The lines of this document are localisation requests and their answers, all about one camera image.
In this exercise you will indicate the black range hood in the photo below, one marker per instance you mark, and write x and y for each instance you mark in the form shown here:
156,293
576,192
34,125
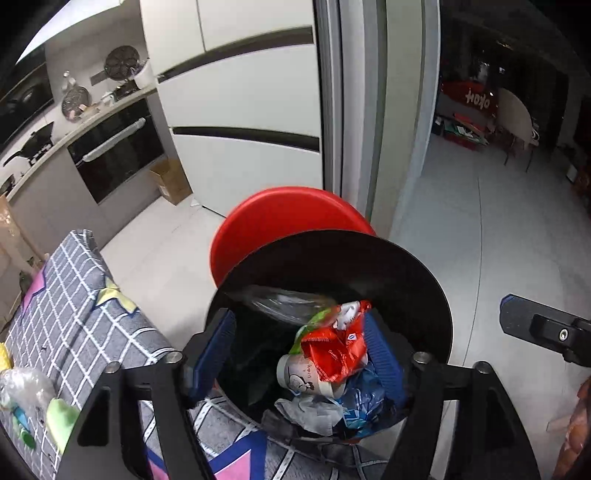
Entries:
23,101

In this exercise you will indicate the cardboard box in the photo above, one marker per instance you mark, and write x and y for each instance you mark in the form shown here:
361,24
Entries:
171,182

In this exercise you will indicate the grey checked star tablecloth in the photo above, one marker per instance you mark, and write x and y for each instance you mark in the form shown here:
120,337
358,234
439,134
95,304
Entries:
69,314

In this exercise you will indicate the silver round steamer rack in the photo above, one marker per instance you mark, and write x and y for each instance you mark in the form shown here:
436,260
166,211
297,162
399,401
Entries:
74,104

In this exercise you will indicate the red printed box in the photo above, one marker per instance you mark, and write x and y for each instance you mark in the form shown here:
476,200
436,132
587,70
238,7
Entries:
468,99

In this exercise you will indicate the yellow egg-crate sponge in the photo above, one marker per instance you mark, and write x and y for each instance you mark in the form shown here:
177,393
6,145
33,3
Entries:
3,357

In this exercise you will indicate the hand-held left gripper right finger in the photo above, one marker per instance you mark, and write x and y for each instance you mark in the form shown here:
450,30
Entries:
385,364

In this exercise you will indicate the black built-in oven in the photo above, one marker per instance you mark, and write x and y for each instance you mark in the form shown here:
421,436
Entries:
115,152

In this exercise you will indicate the red plastic bag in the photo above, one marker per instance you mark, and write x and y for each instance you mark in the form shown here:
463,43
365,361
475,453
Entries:
332,355

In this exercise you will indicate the pale green sponge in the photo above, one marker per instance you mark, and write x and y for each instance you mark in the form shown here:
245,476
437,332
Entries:
62,422

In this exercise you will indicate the blue plastic bag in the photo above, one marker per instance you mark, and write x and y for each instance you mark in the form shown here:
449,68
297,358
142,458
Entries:
364,397

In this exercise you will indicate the black wok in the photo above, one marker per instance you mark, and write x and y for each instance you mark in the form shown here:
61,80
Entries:
32,143

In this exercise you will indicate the white plastic bag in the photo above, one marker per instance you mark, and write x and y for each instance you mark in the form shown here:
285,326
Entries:
309,413

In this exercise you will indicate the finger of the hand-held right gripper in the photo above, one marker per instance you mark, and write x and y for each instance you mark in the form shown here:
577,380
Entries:
519,321

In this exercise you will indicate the white paper cup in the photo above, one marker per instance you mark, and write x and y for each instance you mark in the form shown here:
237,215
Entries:
300,374

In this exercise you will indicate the dark round steamer rack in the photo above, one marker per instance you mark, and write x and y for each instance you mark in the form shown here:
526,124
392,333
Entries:
121,61

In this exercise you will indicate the clear plastic bag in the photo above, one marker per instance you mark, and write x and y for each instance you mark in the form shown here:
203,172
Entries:
281,302

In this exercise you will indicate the white refrigerator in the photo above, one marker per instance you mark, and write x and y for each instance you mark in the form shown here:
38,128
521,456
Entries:
254,92

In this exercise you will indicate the green plastic bag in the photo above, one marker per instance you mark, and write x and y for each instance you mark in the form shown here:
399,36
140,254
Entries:
314,323

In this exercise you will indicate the person's right hand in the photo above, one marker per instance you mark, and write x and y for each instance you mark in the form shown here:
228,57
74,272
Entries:
577,438

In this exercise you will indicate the white rice cooker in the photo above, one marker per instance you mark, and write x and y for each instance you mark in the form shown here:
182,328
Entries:
144,76

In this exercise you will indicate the red plastic stool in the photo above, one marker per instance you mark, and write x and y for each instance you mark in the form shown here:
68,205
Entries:
286,217

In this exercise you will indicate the beige round-back chair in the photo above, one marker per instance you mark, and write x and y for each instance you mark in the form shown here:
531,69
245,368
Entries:
515,115

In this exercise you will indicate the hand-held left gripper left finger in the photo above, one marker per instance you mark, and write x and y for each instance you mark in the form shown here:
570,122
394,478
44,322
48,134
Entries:
212,355

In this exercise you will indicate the black trash bin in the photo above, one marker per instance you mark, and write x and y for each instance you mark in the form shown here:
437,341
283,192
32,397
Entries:
406,286

